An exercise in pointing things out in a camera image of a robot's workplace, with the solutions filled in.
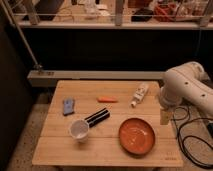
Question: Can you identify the orange ceramic bowl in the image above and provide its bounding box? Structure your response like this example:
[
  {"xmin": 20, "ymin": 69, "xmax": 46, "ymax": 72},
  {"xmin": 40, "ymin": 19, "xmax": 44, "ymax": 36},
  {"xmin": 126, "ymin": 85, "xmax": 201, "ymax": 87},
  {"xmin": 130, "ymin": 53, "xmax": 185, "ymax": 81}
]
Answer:
[{"xmin": 118, "ymin": 118, "xmax": 155, "ymax": 155}]

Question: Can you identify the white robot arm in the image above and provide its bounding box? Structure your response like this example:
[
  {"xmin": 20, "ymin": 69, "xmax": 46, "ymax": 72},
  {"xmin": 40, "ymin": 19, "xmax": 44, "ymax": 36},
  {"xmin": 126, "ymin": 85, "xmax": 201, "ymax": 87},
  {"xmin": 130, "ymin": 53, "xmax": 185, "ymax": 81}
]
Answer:
[{"xmin": 158, "ymin": 61, "xmax": 213, "ymax": 125}]

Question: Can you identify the white plastic bottle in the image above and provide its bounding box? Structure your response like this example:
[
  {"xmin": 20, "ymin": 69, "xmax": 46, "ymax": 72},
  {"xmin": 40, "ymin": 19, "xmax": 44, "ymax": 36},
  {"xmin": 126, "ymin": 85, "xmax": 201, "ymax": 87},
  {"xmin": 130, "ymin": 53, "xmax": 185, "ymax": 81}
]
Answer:
[{"xmin": 131, "ymin": 83, "xmax": 149, "ymax": 107}]

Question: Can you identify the black striped rectangular block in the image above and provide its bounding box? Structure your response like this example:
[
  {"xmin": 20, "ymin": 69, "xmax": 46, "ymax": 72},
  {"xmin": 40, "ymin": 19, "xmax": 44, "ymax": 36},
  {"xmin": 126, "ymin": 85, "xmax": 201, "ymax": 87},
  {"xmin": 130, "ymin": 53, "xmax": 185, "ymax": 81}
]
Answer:
[{"xmin": 85, "ymin": 108, "xmax": 110, "ymax": 127}]

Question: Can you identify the orange carrot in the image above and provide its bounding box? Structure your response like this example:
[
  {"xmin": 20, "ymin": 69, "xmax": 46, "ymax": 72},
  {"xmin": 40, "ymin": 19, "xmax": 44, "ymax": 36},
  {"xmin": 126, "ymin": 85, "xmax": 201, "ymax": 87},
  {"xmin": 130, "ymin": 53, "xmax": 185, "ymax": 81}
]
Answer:
[{"xmin": 97, "ymin": 97, "xmax": 118, "ymax": 103}]

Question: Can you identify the wooden slatted table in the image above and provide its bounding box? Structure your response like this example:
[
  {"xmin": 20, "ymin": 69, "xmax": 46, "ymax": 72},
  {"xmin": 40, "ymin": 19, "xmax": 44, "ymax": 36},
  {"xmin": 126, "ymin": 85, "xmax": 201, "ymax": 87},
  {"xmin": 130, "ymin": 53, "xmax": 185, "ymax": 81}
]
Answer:
[{"xmin": 32, "ymin": 80, "xmax": 183, "ymax": 167}]

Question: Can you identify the blue sponge block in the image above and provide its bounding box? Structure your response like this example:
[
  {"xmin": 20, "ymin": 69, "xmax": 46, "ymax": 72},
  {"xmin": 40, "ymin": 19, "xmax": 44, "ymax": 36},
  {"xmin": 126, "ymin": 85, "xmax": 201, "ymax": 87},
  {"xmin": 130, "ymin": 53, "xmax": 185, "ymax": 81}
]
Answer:
[{"xmin": 63, "ymin": 99, "xmax": 75, "ymax": 116}]

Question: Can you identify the red object on shelf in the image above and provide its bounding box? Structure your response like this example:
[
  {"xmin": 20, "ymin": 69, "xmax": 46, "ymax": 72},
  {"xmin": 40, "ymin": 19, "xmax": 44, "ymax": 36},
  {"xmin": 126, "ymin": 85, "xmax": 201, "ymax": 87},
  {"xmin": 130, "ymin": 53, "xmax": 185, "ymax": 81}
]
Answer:
[{"xmin": 154, "ymin": 3, "xmax": 176, "ymax": 22}]

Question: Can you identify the black box on shelf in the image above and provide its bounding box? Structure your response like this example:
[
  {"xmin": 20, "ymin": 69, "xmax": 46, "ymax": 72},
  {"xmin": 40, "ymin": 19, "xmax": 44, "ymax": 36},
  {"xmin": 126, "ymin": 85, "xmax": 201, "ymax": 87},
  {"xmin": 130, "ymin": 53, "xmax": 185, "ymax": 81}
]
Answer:
[{"xmin": 131, "ymin": 8, "xmax": 153, "ymax": 22}]

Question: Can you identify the grey metal ledge beam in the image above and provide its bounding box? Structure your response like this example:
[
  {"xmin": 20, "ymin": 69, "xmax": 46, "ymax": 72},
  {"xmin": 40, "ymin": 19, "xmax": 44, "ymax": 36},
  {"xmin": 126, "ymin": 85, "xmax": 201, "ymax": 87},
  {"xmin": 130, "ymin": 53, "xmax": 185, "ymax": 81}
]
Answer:
[{"xmin": 27, "ymin": 70, "xmax": 163, "ymax": 87}]

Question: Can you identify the diagonal metal pole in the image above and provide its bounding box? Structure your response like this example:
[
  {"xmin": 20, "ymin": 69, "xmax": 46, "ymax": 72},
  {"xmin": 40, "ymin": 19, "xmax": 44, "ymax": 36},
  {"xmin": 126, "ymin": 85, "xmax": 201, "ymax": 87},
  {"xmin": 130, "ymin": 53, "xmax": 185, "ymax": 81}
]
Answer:
[{"xmin": 2, "ymin": 0, "xmax": 43, "ymax": 74}]

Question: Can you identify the black floor cable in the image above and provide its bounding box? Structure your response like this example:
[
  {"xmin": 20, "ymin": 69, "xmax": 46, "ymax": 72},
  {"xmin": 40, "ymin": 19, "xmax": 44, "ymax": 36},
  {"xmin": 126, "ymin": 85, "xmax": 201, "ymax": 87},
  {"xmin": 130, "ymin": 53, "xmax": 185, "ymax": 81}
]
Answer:
[{"xmin": 172, "ymin": 105, "xmax": 213, "ymax": 169}]

